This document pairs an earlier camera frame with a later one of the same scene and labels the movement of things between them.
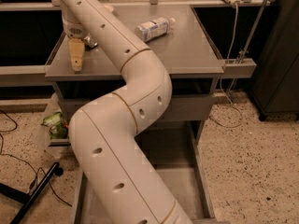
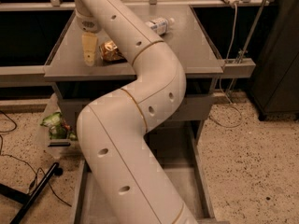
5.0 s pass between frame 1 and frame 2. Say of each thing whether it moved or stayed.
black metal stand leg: stayed
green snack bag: stayed
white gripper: moved
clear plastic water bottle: stayed
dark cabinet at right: stayed
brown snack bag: moved
